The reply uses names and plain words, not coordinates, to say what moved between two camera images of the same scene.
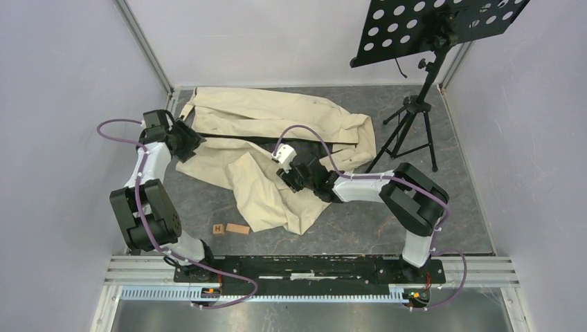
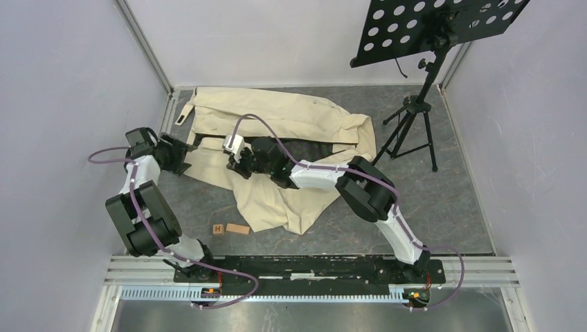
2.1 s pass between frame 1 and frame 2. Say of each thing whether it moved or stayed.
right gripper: moved
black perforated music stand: stayed
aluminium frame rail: stayed
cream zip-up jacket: stayed
